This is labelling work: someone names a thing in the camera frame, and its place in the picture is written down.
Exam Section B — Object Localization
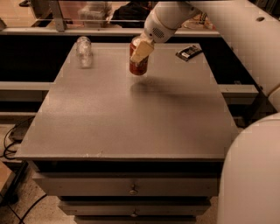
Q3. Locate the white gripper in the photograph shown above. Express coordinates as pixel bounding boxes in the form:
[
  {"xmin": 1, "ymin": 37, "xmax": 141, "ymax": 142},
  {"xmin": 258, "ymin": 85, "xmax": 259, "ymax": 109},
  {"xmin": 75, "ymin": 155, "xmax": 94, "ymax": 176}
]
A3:
[{"xmin": 130, "ymin": 1, "xmax": 200, "ymax": 63}]

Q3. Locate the red coke can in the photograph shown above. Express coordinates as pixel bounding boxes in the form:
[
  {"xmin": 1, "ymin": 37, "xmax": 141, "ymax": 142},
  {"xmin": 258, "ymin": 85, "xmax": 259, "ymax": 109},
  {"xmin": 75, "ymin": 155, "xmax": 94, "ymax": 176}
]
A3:
[{"xmin": 129, "ymin": 36, "xmax": 148, "ymax": 76}]

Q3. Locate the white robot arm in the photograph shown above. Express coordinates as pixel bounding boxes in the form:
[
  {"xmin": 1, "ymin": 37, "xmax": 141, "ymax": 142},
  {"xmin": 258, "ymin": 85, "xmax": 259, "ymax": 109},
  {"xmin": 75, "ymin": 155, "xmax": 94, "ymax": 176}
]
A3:
[{"xmin": 132, "ymin": 0, "xmax": 280, "ymax": 224}]

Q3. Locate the black snack bar packet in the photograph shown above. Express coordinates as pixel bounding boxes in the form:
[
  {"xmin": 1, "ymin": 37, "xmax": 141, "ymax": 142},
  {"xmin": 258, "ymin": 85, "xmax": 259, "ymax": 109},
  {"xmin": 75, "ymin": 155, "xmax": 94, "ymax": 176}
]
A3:
[{"xmin": 176, "ymin": 45, "xmax": 202, "ymax": 61}]

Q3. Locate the clear plastic container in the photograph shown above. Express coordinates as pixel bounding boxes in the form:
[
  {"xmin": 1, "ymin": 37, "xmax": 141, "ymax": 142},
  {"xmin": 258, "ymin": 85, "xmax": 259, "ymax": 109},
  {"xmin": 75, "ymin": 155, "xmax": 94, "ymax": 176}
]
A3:
[{"xmin": 78, "ymin": 1, "xmax": 112, "ymax": 28}]

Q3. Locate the colourful snack bag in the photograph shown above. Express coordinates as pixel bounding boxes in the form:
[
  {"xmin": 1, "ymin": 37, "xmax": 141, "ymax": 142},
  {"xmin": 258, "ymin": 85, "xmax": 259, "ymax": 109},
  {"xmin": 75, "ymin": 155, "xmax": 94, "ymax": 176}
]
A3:
[{"xmin": 183, "ymin": 12, "xmax": 215, "ymax": 30}]

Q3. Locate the grey metal railing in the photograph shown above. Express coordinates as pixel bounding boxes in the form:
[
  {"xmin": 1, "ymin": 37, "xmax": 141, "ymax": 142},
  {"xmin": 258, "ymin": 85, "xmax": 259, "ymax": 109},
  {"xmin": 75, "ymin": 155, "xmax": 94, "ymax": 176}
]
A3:
[{"xmin": 0, "ymin": 0, "xmax": 221, "ymax": 38}]

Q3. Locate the grey drawer cabinet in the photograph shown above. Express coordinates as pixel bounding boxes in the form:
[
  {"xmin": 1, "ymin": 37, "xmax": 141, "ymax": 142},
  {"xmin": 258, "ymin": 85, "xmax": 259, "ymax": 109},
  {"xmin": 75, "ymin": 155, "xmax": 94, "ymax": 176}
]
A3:
[{"xmin": 17, "ymin": 44, "xmax": 237, "ymax": 224}]

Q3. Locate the top grey drawer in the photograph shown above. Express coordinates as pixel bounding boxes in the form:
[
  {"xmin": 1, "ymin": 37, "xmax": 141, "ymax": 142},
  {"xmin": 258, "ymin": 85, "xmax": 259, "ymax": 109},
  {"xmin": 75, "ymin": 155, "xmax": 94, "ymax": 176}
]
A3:
[{"xmin": 33, "ymin": 172, "xmax": 218, "ymax": 197}]

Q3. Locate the grey drawer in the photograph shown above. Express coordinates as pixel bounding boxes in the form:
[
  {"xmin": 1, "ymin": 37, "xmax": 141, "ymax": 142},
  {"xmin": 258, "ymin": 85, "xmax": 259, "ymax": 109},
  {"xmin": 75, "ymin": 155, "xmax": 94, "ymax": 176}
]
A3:
[
  {"xmin": 33, "ymin": 172, "xmax": 218, "ymax": 197},
  {"xmin": 59, "ymin": 200, "xmax": 211, "ymax": 217}
]

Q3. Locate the middle grey drawer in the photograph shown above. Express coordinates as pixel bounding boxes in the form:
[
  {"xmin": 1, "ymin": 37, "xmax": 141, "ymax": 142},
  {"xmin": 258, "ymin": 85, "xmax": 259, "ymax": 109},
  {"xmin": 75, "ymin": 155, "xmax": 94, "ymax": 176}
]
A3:
[{"xmin": 59, "ymin": 200, "xmax": 211, "ymax": 217}]

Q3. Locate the black bag behind rail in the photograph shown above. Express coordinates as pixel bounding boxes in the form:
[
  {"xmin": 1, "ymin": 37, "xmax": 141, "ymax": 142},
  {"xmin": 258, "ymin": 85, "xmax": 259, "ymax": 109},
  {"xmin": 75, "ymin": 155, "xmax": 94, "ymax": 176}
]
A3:
[{"xmin": 110, "ymin": 1, "xmax": 151, "ymax": 28}]

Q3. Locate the black floor cables left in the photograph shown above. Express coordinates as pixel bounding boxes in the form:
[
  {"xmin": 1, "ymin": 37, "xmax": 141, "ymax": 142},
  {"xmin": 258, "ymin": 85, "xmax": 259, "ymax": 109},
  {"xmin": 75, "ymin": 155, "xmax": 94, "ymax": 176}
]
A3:
[{"xmin": 0, "ymin": 115, "xmax": 48, "ymax": 224}]

